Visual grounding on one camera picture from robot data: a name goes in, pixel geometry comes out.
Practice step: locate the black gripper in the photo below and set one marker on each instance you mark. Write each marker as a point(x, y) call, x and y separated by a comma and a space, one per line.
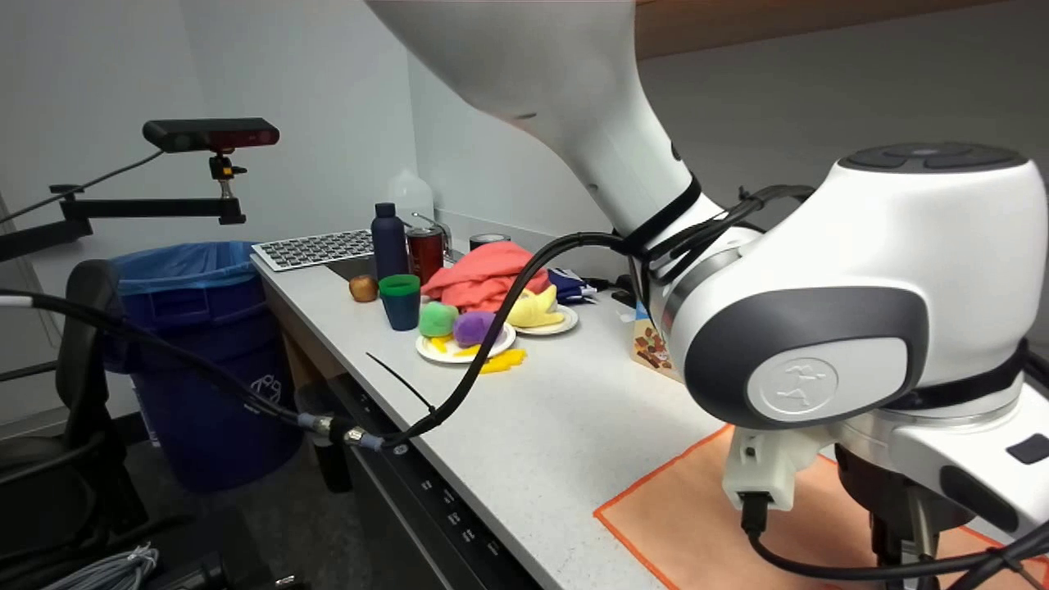
point(905, 514)

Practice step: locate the orange towel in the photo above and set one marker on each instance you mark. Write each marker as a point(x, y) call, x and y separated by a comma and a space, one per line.
point(678, 514)

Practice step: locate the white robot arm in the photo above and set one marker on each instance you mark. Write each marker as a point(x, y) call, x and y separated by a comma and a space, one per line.
point(905, 250)

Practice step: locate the blue printed cardboard box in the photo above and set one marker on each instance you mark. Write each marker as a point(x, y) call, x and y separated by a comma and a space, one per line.
point(654, 350)

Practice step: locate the small white plate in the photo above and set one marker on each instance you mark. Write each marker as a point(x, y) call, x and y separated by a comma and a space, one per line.
point(559, 326)

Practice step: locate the dark blue crumpled item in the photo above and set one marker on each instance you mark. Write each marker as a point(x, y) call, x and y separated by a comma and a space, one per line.
point(573, 287)

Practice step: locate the yellow plush toy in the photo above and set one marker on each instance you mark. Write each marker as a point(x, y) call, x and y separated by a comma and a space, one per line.
point(535, 308)

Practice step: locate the yellow plush fry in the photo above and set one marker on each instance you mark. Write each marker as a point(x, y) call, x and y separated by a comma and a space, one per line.
point(506, 361)

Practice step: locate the purple plush ball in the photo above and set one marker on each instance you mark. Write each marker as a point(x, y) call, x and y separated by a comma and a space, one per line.
point(478, 330)

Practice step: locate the dark cabinet front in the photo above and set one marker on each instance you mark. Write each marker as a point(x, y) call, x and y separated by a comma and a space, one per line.
point(437, 526)

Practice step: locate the red cloth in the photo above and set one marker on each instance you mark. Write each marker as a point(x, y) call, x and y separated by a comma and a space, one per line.
point(485, 273)

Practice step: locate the large white plate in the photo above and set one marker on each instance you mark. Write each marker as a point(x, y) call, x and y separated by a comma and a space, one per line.
point(447, 352)

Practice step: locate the green plush pear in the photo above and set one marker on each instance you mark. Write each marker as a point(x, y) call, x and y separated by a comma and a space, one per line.
point(437, 321)

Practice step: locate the wooden upper cabinet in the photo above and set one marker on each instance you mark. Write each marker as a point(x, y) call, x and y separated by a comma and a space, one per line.
point(765, 21)

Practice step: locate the dark red cup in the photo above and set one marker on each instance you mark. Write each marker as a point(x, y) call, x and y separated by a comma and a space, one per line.
point(428, 255)

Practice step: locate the green cup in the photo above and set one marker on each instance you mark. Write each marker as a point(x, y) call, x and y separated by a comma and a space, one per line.
point(402, 303)

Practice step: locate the dark blue bottle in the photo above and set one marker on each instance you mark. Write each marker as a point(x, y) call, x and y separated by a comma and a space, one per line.
point(389, 246)

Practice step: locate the translucent plastic jug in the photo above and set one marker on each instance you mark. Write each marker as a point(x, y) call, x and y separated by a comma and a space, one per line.
point(413, 199)

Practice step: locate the small brown round item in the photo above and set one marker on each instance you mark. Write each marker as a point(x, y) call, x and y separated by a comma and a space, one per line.
point(361, 288)

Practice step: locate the grey keyboard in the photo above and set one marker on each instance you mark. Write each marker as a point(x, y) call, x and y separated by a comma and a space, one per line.
point(313, 250)

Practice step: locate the blue trash bin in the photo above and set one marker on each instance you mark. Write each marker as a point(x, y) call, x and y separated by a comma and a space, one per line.
point(208, 373)

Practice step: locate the black office chair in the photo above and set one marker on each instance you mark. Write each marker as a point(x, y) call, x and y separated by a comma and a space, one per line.
point(82, 438)

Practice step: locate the black stereo camera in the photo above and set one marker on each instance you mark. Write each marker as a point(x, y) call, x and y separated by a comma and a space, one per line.
point(208, 133)

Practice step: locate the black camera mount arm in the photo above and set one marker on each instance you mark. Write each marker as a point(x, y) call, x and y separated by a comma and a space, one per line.
point(153, 209)

